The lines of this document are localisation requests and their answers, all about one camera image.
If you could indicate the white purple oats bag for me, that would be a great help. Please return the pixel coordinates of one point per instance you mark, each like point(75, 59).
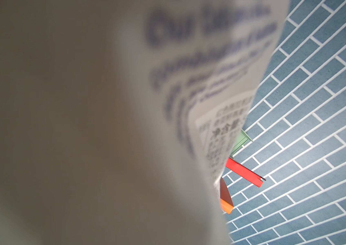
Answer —
point(117, 117)

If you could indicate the mint green file organizer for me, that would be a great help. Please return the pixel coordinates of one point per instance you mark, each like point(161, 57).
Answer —
point(242, 139)

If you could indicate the red folder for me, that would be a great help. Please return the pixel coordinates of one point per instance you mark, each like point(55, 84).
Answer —
point(245, 173)

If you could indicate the orange folder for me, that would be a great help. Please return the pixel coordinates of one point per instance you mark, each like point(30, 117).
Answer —
point(225, 198)

